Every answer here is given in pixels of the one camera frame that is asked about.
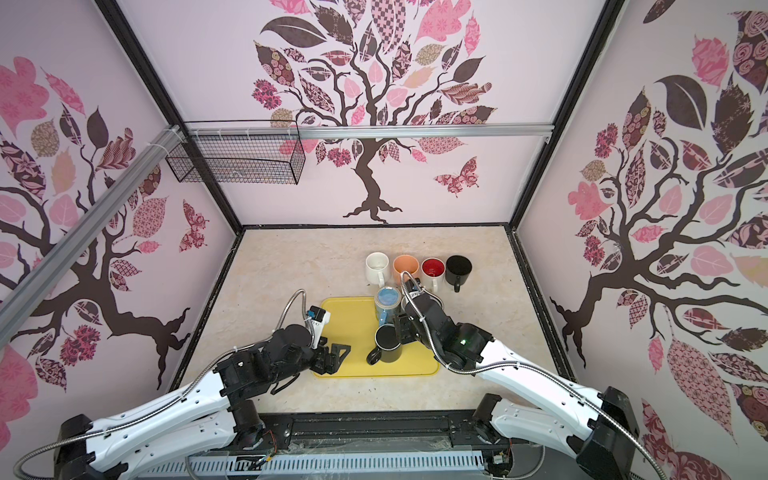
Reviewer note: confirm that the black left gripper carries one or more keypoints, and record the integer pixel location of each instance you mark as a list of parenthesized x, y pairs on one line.
[(334, 362)]

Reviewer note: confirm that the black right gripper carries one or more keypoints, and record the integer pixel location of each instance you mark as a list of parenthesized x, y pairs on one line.
[(402, 327)]

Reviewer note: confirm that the light blue butterfly mug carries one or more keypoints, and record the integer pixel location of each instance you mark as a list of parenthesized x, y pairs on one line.
[(387, 302)]

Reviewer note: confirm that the black mug white rim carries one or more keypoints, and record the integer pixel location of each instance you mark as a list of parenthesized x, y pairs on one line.
[(387, 348)]

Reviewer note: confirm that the small white mug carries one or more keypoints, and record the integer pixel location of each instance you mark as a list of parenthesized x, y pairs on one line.
[(432, 274)]

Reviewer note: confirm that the cream and peach mug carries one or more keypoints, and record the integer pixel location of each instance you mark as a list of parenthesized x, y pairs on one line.
[(405, 263)]

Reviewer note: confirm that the white ribbed mug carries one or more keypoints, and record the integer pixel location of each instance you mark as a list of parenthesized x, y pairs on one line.
[(377, 269)]

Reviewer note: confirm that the yellow plastic tray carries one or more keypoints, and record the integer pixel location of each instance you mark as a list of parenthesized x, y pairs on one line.
[(353, 322)]

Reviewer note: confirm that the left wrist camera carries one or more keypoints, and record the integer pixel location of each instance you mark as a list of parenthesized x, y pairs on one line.
[(316, 319)]

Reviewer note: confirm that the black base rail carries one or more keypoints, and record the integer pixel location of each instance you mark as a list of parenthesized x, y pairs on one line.
[(455, 428)]

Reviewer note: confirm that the white slotted cable duct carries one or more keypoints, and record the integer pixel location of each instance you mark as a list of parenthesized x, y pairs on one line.
[(232, 467)]

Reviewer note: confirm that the silver rail back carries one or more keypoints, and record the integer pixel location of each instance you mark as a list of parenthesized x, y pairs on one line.
[(378, 132)]

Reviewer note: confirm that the silver rail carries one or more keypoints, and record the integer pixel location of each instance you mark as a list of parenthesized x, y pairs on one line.
[(378, 132), (24, 299)]

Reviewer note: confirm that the black wire basket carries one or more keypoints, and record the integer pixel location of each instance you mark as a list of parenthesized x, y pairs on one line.
[(247, 155)]

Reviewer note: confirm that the silver rail left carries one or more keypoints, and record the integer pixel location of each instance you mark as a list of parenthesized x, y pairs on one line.
[(24, 299)]

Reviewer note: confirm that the black right corner post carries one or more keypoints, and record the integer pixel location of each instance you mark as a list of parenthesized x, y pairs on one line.
[(606, 22)]

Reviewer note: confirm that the black corner frame post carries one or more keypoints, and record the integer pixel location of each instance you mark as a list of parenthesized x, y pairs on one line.
[(120, 27)]

